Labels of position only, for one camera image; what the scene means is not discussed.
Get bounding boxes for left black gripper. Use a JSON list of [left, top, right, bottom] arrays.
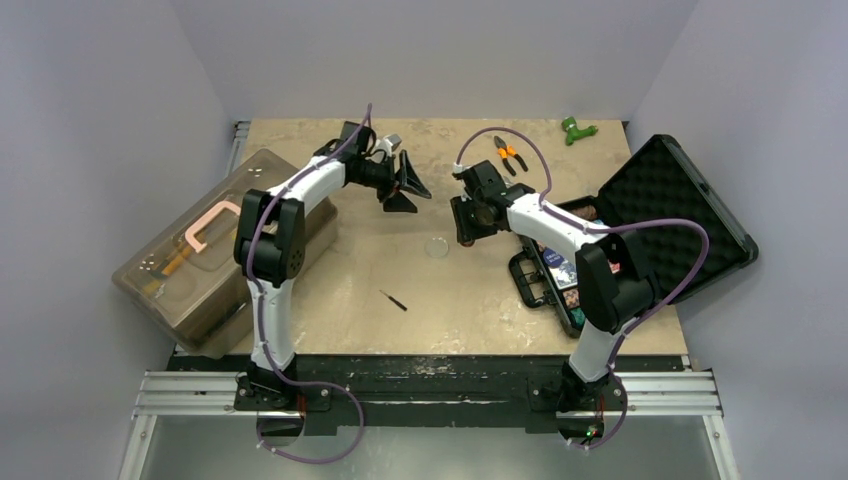
[[353, 152, 430, 213]]

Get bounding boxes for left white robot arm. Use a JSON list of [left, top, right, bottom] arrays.
[[233, 120, 432, 409]]

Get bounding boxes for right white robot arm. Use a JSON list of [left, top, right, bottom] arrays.
[[450, 161, 658, 407]]

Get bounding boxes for orange black pliers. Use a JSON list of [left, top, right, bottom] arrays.
[[493, 135, 529, 176]]

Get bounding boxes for blue small blind button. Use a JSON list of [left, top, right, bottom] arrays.
[[542, 248, 564, 267]]

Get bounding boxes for small black screwdriver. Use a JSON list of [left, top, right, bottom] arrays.
[[379, 290, 408, 312]]

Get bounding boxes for blue playing card deck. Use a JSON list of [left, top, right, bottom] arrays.
[[548, 260, 578, 290]]

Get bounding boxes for green plastic toy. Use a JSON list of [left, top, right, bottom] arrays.
[[561, 116, 598, 146]]

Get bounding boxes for black foam-lined poker case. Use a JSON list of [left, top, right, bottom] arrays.
[[545, 134, 759, 338]]

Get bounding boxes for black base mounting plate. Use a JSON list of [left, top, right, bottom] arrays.
[[166, 354, 686, 438]]

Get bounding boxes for translucent brown tool box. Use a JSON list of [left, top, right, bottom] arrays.
[[112, 149, 298, 358]]

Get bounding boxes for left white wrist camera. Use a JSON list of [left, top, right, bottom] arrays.
[[369, 134, 402, 162]]

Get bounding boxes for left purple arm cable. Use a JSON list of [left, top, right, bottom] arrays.
[[245, 102, 374, 467]]

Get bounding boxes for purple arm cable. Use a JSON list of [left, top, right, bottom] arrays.
[[454, 127, 711, 452], [245, 102, 374, 467]]

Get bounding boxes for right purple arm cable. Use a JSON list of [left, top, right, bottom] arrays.
[[454, 127, 711, 452]]

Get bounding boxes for aluminium frame rail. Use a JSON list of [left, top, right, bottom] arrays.
[[119, 370, 740, 479]]

